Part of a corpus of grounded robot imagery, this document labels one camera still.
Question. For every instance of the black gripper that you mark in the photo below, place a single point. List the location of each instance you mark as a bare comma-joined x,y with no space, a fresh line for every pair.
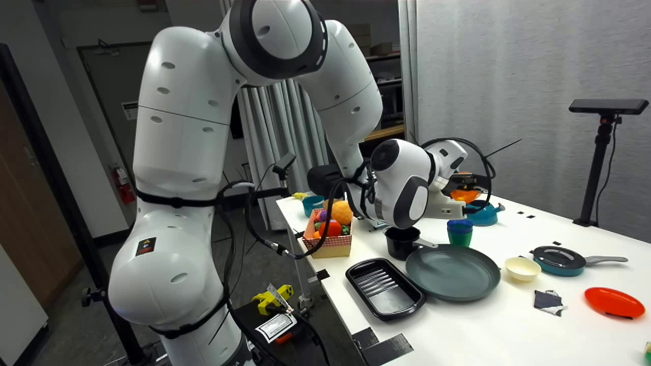
473,182

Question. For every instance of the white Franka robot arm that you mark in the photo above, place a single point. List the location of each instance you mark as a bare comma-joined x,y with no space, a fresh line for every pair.
184,134

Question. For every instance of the blue plastic cup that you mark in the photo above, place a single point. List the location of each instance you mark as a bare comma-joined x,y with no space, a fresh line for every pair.
460,226

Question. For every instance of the green plastic cup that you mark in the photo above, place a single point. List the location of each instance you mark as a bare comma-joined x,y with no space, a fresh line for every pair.
460,241

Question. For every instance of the dark grey-green plate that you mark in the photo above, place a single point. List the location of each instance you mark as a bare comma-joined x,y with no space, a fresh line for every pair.
452,274

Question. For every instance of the small teal cup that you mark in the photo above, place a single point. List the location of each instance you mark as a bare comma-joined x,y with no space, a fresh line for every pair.
311,204

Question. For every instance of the small orange-red plate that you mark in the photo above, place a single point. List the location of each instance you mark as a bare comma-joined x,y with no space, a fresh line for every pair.
613,304

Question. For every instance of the teal toy kettle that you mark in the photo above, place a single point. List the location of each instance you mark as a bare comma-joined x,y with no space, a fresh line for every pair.
485,214

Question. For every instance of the black toy saucepan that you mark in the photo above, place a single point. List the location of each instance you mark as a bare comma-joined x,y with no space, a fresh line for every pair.
403,244

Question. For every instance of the cream bowl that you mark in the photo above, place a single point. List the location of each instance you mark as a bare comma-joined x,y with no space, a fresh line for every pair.
521,268

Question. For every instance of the grey backdrop curtain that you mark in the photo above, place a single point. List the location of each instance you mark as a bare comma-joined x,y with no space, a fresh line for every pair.
542,102

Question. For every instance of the small teal frying pan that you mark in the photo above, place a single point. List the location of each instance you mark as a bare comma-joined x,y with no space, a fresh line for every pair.
557,261

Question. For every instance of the black tripod stand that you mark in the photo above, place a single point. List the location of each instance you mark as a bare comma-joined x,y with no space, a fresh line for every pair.
595,170

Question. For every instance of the orange plush fruit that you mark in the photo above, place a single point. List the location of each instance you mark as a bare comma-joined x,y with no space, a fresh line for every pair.
341,211

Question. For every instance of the black ridged grill tray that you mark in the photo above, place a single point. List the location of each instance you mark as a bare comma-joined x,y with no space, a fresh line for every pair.
383,287

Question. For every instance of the dark grey packet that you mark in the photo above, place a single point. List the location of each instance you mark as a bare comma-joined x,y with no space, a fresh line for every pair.
547,302

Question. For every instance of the black fabric bag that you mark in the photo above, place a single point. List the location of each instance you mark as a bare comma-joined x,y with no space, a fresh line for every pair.
325,182

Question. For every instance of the red plush tomato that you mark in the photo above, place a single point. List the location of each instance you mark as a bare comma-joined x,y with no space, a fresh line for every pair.
331,228

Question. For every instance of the purple plush fruit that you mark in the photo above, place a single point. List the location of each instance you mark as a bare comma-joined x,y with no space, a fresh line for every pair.
324,214

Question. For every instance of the red checkered basket box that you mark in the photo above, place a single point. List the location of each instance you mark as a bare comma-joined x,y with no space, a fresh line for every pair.
334,246

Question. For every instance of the small black tape square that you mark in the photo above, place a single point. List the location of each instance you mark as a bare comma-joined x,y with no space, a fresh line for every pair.
322,273

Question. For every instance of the black tape strip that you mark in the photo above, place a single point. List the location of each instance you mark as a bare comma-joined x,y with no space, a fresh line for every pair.
366,337
387,349

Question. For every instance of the yellow clamp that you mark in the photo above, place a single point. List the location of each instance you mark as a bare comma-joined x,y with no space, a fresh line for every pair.
271,298

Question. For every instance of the white label card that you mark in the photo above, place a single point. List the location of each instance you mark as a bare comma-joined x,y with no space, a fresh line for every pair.
274,327

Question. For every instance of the white door sign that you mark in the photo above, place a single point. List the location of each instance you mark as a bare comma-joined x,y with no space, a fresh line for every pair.
131,111

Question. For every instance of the grey door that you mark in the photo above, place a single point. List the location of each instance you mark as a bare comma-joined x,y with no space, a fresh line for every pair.
108,134

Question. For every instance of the brown wooden panel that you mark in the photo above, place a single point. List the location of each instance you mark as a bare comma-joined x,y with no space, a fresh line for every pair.
27,224

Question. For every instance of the white cabinet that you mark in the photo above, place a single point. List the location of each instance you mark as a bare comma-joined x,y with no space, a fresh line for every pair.
17,317

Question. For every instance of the black camera on stand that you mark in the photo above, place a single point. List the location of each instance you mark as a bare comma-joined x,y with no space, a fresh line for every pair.
609,106

